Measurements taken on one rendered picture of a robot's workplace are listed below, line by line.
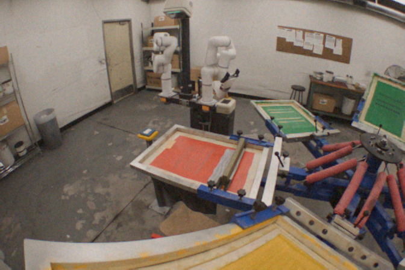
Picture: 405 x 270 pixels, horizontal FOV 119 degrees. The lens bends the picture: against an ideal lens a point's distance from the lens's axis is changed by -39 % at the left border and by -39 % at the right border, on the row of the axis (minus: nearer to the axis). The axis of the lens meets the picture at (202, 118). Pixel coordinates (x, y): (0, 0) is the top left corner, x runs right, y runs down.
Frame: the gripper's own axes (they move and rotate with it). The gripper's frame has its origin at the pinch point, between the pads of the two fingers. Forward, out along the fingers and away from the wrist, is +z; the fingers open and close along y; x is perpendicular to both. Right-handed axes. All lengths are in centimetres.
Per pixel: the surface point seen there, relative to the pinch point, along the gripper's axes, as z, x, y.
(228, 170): -6, 52, -40
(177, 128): -54, 2, -36
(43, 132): -210, -147, -207
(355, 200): 25, 110, 0
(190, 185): -14, 48, -61
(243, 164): -20, 55, -22
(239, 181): -13, 62, -35
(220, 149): -33, 37, -23
